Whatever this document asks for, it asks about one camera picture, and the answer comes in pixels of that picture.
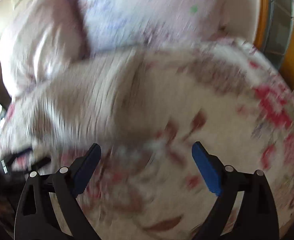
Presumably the pink lavender right pillow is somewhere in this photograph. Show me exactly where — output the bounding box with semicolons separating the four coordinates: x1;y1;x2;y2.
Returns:
78;0;226;53

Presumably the beige cable-knit sweater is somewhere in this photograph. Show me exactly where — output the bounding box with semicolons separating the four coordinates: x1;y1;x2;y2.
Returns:
0;48;170;158

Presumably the pink floral left pillow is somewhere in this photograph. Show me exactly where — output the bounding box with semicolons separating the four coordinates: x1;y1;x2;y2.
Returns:
0;0;87;100

